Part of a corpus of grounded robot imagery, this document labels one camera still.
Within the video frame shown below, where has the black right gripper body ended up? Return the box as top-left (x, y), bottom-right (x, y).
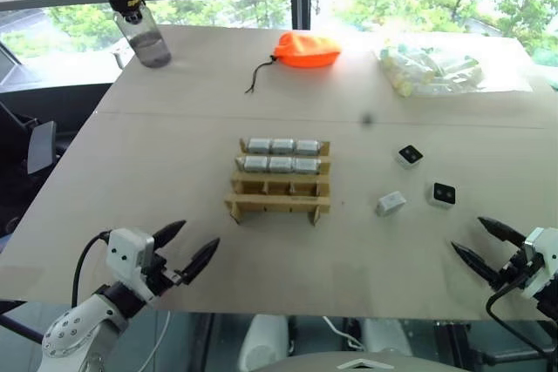
top-left (495, 246), bottom-right (532, 294)

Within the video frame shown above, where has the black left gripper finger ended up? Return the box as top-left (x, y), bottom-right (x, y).
top-left (151, 220), bottom-right (188, 254)
top-left (180, 237), bottom-right (221, 286)

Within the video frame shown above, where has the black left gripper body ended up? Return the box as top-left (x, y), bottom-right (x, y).
top-left (142, 245), bottom-right (194, 300)

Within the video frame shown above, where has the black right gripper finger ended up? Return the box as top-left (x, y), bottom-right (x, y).
top-left (477, 215), bottom-right (529, 249)
top-left (450, 240), bottom-right (503, 290)

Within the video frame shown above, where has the white cube black top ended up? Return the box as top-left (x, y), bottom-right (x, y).
top-left (397, 144), bottom-right (425, 169)
top-left (425, 181), bottom-right (457, 207)

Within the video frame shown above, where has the wooden tiered rack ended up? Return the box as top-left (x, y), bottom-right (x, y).
top-left (224, 137), bottom-right (332, 227)

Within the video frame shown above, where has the white rounded leg cover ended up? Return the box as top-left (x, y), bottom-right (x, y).
top-left (237, 314), bottom-right (290, 372)
top-left (360, 318), bottom-right (414, 358)

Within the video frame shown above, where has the grey rounded robot torso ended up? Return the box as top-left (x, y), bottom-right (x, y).
top-left (248, 348), bottom-right (463, 372)

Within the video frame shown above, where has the grey chair armrest pad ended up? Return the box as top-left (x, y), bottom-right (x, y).
top-left (26, 120), bottom-right (58, 176)

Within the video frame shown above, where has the clear plastic bag of parts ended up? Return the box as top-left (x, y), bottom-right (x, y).
top-left (374, 43), bottom-right (535, 98)

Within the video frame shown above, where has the clear bottle with black cap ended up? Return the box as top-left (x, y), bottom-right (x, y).
top-left (103, 0), bottom-right (173, 69)

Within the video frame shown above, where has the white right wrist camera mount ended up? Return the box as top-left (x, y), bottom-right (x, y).
top-left (521, 227), bottom-right (558, 300)

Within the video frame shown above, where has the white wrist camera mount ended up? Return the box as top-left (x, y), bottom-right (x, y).
top-left (521, 227), bottom-right (558, 300)
top-left (105, 227), bottom-right (156, 303)

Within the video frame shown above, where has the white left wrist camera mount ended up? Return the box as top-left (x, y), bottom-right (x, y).
top-left (105, 227), bottom-right (156, 303)

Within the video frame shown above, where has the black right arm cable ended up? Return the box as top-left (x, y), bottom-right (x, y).
top-left (485, 280), bottom-right (558, 359)

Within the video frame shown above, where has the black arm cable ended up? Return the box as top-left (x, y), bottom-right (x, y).
top-left (485, 280), bottom-right (558, 359)
top-left (71, 229), bottom-right (112, 308)

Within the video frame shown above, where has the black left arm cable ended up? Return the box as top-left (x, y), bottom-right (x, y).
top-left (71, 229), bottom-right (112, 308)

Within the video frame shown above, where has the thin white cable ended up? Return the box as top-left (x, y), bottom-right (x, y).
top-left (322, 315), bottom-right (365, 349)

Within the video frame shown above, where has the black pouch drawstring cord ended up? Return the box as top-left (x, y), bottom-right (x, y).
top-left (244, 56), bottom-right (280, 95)

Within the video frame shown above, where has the orange drawstring pouch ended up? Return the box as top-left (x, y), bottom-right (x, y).
top-left (270, 30), bottom-right (342, 70)

